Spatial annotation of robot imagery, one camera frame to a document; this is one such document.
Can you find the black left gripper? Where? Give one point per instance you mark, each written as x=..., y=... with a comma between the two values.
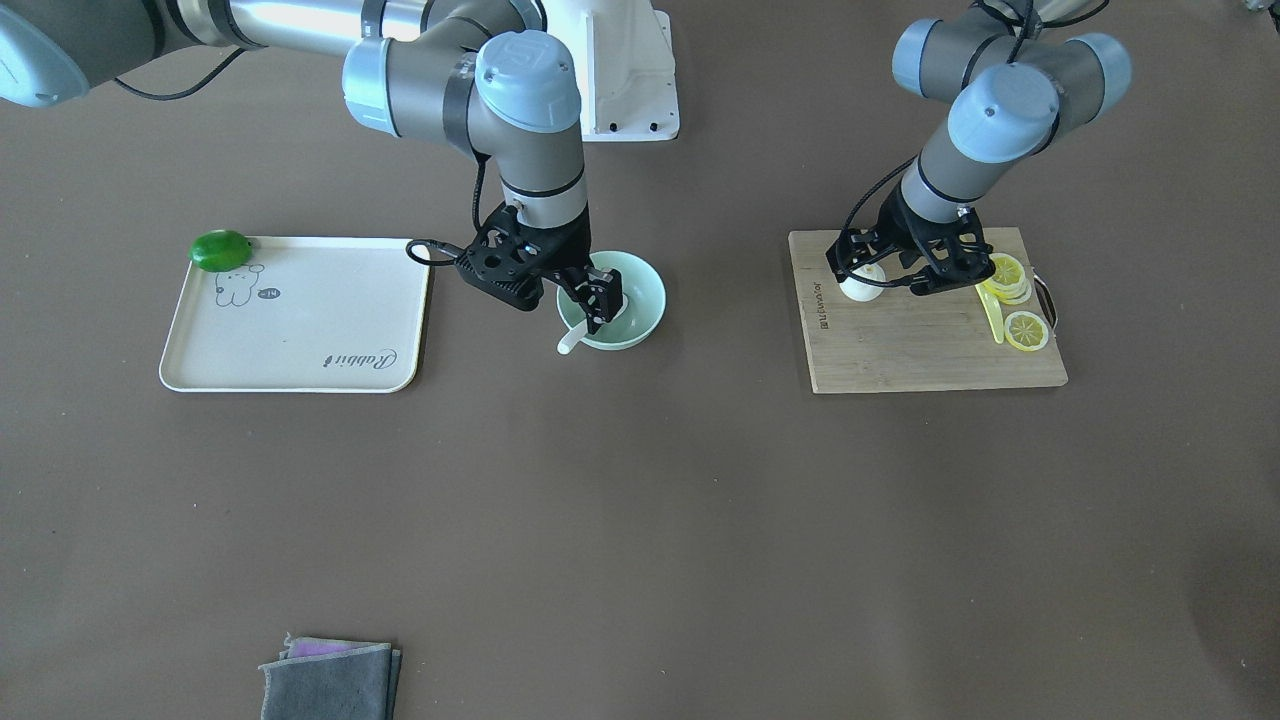
x=914, y=231

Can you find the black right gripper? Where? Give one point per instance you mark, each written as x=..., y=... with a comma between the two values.
x=562, y=246

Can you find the white steamed bun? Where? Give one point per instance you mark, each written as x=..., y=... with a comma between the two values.
x=865, y=284

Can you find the yellow plastic knife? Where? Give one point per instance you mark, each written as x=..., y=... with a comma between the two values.
x=994, y=314

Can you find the stacked lemon slices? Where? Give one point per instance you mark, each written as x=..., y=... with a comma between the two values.
x=1010, y=283

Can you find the green lime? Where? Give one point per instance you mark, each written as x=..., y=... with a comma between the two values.
x=220, y=251

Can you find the grey folded cloth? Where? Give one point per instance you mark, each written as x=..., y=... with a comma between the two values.
x=319, y=678

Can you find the cream rabbit tray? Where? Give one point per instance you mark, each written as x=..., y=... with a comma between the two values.
x=305, y=315

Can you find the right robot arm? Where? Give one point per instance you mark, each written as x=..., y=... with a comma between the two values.
x=485, y=77

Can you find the light green bowl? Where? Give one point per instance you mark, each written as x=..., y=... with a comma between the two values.
x=646, y=301

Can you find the white ceramic spoon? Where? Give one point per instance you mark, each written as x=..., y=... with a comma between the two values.
x=590, y=330

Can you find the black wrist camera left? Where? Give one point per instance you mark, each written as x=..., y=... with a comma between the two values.
x=852, y=250

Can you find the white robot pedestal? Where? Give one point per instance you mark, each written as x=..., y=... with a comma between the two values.
x=625, y=67

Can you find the lemon slice near handle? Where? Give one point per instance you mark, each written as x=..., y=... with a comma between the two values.
x=1026, y=332

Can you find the bamboo cutting board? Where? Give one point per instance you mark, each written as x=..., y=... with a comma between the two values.
x=900, y=342

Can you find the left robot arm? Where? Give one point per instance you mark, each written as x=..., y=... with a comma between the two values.
x=1009, y=95

